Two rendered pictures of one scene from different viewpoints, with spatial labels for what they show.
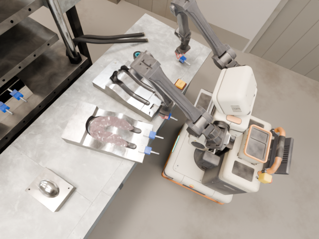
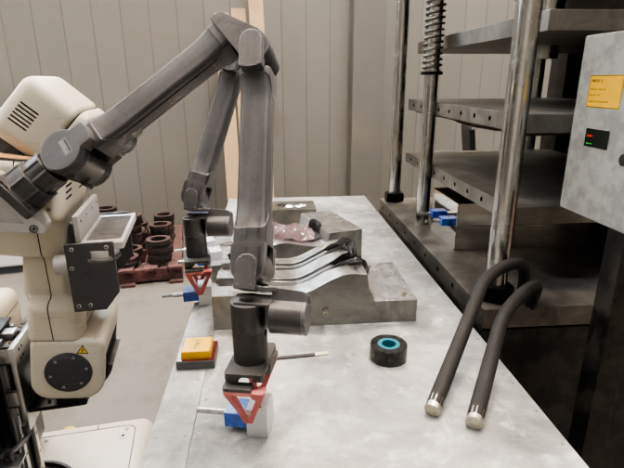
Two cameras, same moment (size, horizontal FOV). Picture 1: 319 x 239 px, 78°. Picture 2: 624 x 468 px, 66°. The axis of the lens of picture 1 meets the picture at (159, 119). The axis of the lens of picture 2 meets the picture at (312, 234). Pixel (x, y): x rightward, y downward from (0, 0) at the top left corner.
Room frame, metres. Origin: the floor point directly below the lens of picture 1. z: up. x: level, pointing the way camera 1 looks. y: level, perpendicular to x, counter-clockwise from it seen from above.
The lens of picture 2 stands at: (1.84, -0.18, 1.38)
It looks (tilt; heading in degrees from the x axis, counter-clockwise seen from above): 18 degrees down; 158
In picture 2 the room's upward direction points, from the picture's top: straight up
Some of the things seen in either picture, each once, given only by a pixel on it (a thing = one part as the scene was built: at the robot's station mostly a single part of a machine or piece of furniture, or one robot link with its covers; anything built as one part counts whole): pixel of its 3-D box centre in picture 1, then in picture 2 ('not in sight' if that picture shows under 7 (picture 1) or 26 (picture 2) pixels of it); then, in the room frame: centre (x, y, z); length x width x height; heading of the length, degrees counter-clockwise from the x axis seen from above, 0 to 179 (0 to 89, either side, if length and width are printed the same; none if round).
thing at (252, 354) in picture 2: (183, 45); (250, 347); (1.15, -0.02, 0.96); 0.10 x 0.07 x 0.07; 151
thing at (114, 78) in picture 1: (132, 84); (305, 261); (0.72, 0.24, 0.92); 0.35 x 0.16 x 0.09; 73
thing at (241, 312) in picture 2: (185, 39); (252, 314); (1.16, -0.02, 1.02); 0.07 x 0.06 x 0.07; 57
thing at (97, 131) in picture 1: (110, 129); (277, 230); (0.37, 0.27, 0.90); 0.26 x 0.18 x 0.08; 90
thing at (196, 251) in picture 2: (167, 106); (196, 248); (0.61, -0.02, 0.95); 0.10 x 0.07 x 0.07; 172
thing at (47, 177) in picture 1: (51, 189); (292, 213); (-0.04, 0.47, 0.83); 0.20 x 0.15 x 0.07; 73
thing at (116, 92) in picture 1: (131, 86); (312, 279); (0.73, 0.26, 0.87); 0.50 x 0.26 x 0.14; 73
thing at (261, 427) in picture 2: (183, 59); (233, 411); (1.14, -0.05, 0.83); 0.13 x 0.05 x 0.05; 61
